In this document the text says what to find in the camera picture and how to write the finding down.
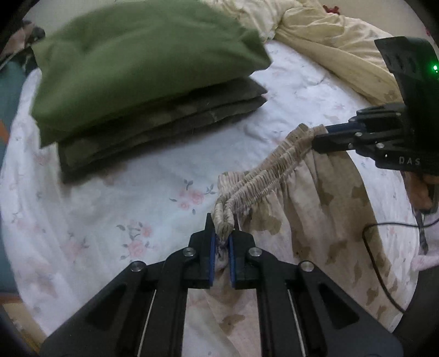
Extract beige patterned pajama pants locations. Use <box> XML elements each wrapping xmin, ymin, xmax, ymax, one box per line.
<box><xmin>181</xmin><ymin>122</ymin><xmax>420</xmax><ymax>357</ymax></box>

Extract right hand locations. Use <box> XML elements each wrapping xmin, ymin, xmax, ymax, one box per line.
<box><xmin>403</xmin><ymin>172</ymin><xmax>438</xmax><ymax>210</ymax></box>

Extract cream yellow comforter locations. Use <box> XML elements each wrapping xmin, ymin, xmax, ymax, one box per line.
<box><xmin>205</xmin><ymin>0</ymin><xmax>402</xmax><ymax>105</ymax></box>

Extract white floral bed sheet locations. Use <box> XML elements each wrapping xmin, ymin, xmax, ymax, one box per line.
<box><xmin>0</xmin><ymin>41</ymin><xmax>412</xmax><ymax>344</ymax></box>

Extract folded dark camouflage cloth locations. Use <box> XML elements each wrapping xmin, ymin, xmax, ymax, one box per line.
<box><xmin>57</xmin><ymin>77</ymin><xmax>268</xmax><ymax>183</ymax></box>

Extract folded green cloth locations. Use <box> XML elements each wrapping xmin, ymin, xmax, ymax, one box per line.
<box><xmin>31</xmin><ymin>1</ymin><xmax>271</xmax><ymax>147</ymax></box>

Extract black cable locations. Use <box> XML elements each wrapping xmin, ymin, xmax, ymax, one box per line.
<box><xmin>361</xmin><ymin>219</ymin><xmax>437</xmax><ymax>315</ymax></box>

